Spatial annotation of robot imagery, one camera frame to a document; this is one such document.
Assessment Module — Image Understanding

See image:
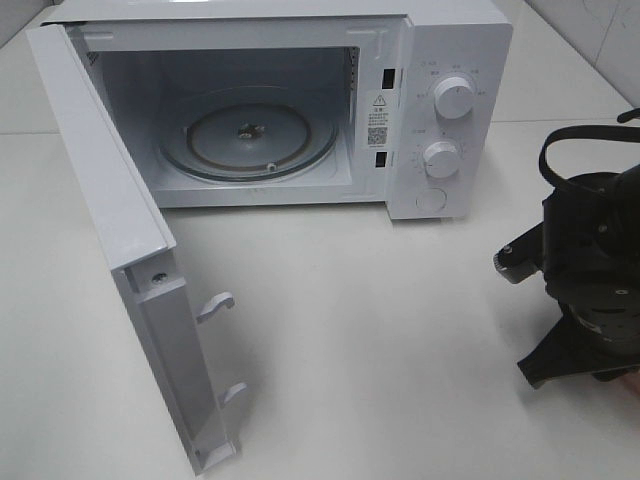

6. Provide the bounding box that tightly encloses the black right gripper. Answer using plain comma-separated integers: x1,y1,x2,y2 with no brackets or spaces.
493,172,639,388

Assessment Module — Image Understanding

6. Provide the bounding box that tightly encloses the round white door button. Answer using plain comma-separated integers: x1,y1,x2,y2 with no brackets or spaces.
415,188,447,214

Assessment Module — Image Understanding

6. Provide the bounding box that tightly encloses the white microwave knob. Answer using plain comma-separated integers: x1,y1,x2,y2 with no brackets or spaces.
433,75,475,120
423,141,462,179

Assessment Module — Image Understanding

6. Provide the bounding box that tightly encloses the white microwave door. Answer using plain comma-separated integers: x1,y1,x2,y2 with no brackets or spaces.
27,24,247,475

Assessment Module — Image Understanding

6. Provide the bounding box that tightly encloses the pink round plate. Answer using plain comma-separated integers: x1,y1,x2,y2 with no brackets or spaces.
618,371,640,397

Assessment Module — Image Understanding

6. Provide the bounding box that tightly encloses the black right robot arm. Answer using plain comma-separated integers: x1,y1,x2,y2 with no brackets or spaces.
493,167,639,388

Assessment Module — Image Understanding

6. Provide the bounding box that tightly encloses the white microwave oven body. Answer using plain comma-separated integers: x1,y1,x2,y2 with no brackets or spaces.
37,1,512,220

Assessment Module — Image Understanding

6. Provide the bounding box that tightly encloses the glass microwave turntable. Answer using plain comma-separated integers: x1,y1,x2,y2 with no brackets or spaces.
159,86,339,183

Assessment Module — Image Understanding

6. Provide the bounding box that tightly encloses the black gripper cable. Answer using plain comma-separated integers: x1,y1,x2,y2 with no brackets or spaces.
537,107,640,199

